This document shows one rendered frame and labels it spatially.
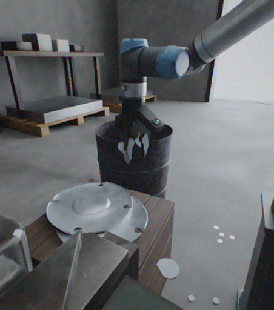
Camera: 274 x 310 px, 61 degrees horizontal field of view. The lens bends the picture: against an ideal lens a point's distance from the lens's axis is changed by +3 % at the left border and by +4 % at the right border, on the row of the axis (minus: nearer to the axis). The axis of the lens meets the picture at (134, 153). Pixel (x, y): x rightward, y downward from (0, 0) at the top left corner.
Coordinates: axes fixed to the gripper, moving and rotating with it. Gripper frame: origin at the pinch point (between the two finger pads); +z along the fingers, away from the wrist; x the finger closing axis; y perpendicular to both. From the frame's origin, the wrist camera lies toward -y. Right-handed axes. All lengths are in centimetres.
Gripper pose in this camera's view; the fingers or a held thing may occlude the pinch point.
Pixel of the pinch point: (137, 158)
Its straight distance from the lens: 76.1
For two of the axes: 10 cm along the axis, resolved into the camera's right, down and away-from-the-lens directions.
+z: -0.1, 9.1, 4.1
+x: -7.7, 2.5, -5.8
